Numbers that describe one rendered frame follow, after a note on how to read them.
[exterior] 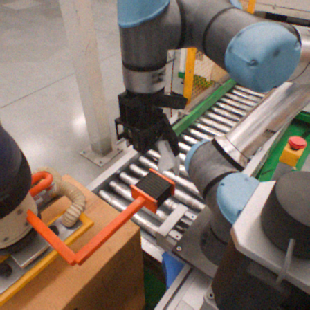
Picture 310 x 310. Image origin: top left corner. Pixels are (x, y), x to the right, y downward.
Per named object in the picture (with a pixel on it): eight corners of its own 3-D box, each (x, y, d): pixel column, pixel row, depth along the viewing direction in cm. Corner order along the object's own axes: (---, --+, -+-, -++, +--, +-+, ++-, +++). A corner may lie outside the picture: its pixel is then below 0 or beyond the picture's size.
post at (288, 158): (237, 250, 183) (288, 140, 112) (246, 255, 180) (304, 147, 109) (232, 257, 179) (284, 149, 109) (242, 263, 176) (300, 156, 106)
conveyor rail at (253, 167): (304, 91, 258) (312, 73, 245) (309, 93, 256) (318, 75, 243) (171, 281, 128) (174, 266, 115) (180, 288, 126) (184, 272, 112)
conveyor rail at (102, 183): (243, 73, 286) (247, 56, 273) (248, 74, 284) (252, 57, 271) (82, 214, 156) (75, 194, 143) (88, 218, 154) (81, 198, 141)
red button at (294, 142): (288, 140, 113) (292, 133, 110) (305, 147, 109) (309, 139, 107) (283, 149, 109) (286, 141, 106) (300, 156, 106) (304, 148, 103)
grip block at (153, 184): (151, 179, 76) (151, 167, 72) (175, 194, 72) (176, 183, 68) (131, 197, 71) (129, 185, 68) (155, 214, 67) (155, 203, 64)
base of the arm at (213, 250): (261, 238, 75) (271, 219, 68) (239, 280, 67) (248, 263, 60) (214, 211, 82) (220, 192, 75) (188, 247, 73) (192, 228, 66)
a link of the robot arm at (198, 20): (251, 57, 41) (189, 68, 39) (215, 34, 49) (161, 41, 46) (266, 1, 36) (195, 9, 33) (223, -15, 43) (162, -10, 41)
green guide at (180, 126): (249, 60, 274) (251, 52, 268) (259, 63, 270) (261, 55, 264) (158, 136, 184) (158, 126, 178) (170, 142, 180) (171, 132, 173)
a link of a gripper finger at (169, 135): (165, 158, 56) (146, 122, 54) (169, 153, 57) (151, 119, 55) (180, 157, 53) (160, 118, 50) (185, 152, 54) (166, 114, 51)
